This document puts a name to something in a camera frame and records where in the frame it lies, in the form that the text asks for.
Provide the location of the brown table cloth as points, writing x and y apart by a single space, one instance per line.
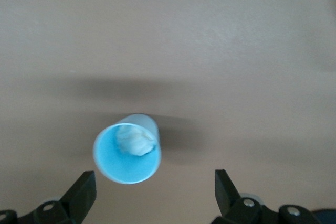
168 24

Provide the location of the light blue cup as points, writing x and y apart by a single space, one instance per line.
126 166

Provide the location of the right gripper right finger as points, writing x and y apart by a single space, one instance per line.
231 203

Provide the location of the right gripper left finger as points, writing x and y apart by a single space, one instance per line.
71 203

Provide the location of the white crumpled wad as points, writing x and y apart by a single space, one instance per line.
135 141

